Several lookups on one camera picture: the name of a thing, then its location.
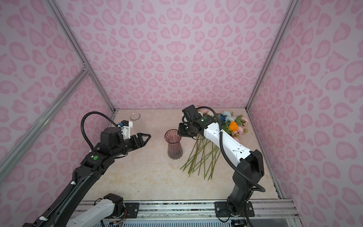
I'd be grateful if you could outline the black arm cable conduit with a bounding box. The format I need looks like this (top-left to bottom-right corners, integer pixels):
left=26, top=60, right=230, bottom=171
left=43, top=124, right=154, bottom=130
left=195, top=106, right=266, bottom=193
left=80, top=111, right=118, bottom=151

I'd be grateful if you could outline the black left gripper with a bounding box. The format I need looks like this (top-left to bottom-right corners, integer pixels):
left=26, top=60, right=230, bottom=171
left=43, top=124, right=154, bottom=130
left=112, top=132, right=151, bottom=159

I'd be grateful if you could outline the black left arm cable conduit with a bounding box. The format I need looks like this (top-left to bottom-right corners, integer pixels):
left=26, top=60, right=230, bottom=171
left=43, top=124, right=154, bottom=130
left=80, top=111, right=118, bottom=151

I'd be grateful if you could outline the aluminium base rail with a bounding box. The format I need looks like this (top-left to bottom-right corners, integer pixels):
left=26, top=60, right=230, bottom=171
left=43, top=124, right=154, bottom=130
left=94, top=199, right=302, bottom=227

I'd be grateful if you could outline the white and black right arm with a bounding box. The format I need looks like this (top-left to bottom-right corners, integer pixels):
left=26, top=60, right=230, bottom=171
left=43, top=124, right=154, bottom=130
left=178, top=116, right=266, bottom=216

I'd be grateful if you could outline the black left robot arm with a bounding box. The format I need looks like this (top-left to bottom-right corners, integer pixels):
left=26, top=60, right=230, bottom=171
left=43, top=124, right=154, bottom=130
left=23, top=127, right=151, bottom=227

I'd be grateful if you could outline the pile of green flower stems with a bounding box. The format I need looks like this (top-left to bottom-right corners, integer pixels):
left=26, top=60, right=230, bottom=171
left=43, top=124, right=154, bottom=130
left=180, top=136, right=222, bottom=181

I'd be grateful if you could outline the tall clear ribbed glass vase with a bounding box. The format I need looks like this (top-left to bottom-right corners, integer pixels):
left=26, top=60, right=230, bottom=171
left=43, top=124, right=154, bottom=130
left=130, top=113, right=141, bottom=121

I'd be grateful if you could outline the orange flower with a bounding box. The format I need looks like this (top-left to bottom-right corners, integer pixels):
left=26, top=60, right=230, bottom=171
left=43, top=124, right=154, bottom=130
left=229, top=122, right=239, bottom=132

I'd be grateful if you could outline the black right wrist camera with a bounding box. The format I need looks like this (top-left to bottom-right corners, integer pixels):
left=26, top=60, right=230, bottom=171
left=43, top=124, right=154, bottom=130
left=182, top=105, right=202, bottom=124

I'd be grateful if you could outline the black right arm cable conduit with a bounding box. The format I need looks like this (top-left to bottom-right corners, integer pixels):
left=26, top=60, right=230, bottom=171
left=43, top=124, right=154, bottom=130
left=195, top=106, right=266, bottom=193

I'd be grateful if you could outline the aluminium diagonal frame bar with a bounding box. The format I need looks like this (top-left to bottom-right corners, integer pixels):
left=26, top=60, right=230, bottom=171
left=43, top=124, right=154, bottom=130
left=1, top=67, right=89, bottom=182

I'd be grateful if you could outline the light blue flower spray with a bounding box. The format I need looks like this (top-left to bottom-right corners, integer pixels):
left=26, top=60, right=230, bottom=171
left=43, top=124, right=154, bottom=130
left=220, top=111, right=235, bottom=123

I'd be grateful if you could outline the pink ribbed glass vase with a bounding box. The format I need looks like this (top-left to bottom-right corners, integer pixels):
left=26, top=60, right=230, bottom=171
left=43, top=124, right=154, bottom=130
left=164, top=129, right=183, bottom=160

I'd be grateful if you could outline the aluminium frame post right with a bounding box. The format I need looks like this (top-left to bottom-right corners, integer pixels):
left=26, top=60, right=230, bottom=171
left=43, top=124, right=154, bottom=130
left=245, top=0, right=301, bottom=112

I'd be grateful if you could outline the pink peony flower spray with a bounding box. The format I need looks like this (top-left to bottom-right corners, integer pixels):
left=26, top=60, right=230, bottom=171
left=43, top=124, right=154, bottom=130
left=232, top=115, right=248, bottom=142

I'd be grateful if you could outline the aluminium frame corner post left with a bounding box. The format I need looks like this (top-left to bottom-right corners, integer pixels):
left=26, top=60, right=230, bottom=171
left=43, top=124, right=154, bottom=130
left=44, top=0, right=116, bottom=113

